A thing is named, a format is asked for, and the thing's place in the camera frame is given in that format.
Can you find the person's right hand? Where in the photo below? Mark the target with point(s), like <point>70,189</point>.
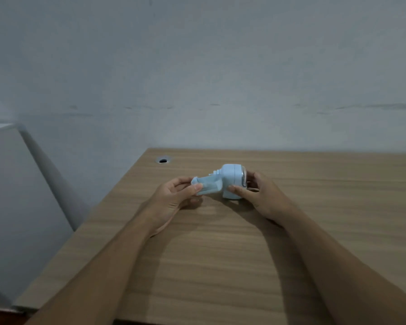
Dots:
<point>267,199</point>

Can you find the person's left hand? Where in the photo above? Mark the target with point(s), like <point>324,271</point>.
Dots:
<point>167,203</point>

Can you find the person's right thumb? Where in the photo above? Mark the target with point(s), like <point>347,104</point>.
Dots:
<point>238,190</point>

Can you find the person's left thumb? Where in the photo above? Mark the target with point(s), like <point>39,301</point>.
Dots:
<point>192,190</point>

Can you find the light blue lint remover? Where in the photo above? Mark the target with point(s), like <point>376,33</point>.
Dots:
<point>223,182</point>

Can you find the person's right forearm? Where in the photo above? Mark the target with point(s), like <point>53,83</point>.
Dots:
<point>345,267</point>

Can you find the person's left forearm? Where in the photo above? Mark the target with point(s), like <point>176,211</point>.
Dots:
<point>97,274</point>

